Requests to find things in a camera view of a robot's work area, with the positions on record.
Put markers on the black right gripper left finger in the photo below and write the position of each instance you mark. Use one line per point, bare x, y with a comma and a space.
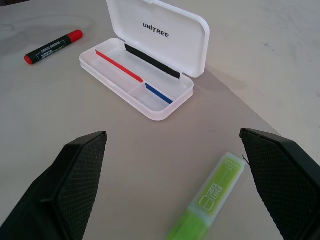
62, 190

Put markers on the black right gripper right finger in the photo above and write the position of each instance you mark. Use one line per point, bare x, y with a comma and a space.
282, 180

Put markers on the white plastic pencil case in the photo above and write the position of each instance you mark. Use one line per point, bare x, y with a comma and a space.
155, 57

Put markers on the green highlighter pen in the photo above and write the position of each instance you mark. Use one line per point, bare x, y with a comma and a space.
207, 200

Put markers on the red and black marker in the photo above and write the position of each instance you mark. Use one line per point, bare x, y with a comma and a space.
53, 46

